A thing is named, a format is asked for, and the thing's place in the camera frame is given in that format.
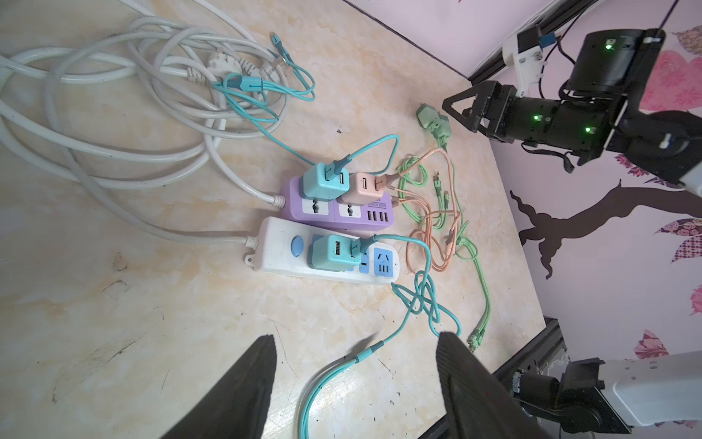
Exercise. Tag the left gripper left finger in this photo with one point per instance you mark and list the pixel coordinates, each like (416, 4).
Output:
(237, 405)

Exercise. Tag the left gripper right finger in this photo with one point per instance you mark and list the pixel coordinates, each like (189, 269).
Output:
(477, 404)

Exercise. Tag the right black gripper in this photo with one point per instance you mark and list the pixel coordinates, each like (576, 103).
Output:
(488, 114)

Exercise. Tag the green charger plug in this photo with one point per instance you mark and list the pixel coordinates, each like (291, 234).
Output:
(436, 124)

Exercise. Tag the pink charger plug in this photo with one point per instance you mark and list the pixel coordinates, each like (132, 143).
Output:
(363, 190)

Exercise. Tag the light teal charger plug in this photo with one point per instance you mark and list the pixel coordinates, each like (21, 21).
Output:
(322, 183)

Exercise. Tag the dark teal charger plug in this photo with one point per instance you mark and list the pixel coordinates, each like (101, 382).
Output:
(334, 253)

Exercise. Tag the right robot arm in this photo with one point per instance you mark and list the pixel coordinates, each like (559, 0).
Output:
(598, 111)

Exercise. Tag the purple power strip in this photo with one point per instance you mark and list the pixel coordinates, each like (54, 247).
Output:
(336, 215)

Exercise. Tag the white blue power strip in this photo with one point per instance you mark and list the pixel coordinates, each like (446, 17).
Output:
(283, 247)

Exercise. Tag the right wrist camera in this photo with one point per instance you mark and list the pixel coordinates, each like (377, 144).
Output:
(525, 52)

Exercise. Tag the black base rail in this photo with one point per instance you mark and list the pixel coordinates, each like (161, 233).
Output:
(531, 358)

